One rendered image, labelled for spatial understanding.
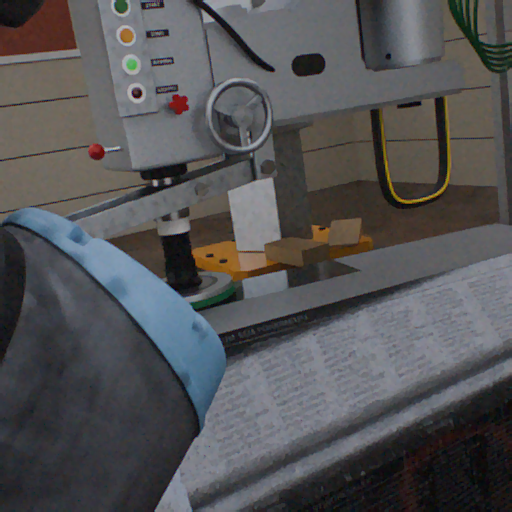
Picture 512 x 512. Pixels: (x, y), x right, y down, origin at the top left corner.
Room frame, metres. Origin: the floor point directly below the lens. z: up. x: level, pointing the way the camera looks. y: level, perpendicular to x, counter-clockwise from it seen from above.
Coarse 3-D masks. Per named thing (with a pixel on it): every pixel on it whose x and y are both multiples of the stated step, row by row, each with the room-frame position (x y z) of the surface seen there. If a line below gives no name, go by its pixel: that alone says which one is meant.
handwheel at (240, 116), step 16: (224, 80) 1.42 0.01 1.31; (240, 80) 1.43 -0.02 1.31; (256, 96) 1.44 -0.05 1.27; (208, 112) 1.39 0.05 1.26; (224, 112) 1.41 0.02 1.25; (240, 112) 1.42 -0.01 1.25; (272, 112) 1.45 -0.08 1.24; (208, 128) 1.39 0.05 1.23; (240, 128) 1.42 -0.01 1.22; (224, 144) 1.40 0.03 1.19; (240, 144) 1.43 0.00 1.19; (256, 144) 1.43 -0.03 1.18
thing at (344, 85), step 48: (192, 0) 1.44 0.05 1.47; (288, 0) 1.60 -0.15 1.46; (336, 0) 1.61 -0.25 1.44; (240, 48) 1.50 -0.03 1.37; (288, 48) 1.55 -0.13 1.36; (336, 48) 1.60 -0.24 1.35; (240, 96) 1.50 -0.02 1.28; (288, 96) 1.54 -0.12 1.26; (336, 96) 1.59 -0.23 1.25; (384, 96) 1.65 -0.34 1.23; (432, 96) 1.72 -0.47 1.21
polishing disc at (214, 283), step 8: (200, 272) 1.61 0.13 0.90; (208, 272) 1.60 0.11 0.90; (216, 272) 1.59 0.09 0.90; (208, 280) 1.53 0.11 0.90; (216, 280) 1.52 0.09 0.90; (224, 280) 1.51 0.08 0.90; (232, 280) 1.52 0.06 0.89; (192, 288) 1.48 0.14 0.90; (200, 288) 1.47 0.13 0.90; (208, 288) 1.46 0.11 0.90; (216, 288) 1.45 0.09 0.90; (224, 288) 1.46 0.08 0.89; (184, 296) 1.42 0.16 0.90; (192, 296) 1.42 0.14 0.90; (200, 296) 1.42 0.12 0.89; (208, 296) 1.43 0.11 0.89
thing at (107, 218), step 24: (216, 168) 1.62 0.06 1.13; (240, 168) 1.53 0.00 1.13; (264, 168) 1.51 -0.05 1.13; (144, 192) 1.55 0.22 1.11; (168, 192) 1.46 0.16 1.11; (192, 192) 1.48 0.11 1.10; (216, 192) 1.50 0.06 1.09; (72, 216) 1.48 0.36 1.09; (96, 216) 1.39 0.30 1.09; (120, 216) 1.41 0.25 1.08; (144, 216) 1.43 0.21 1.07
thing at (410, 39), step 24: (360, 0) 1.79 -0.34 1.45; (384, 0) 1.72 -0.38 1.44; (408, 0) 1.71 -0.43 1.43; (432, 0) 1.73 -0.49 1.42; (384, 24) 1.73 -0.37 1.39; (408, 24) 1.71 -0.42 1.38; (432, 24) 1.72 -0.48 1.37; (384, 48) 1.73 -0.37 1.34; (408, 48) 1.71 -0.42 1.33; (432, 48) 1.72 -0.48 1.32
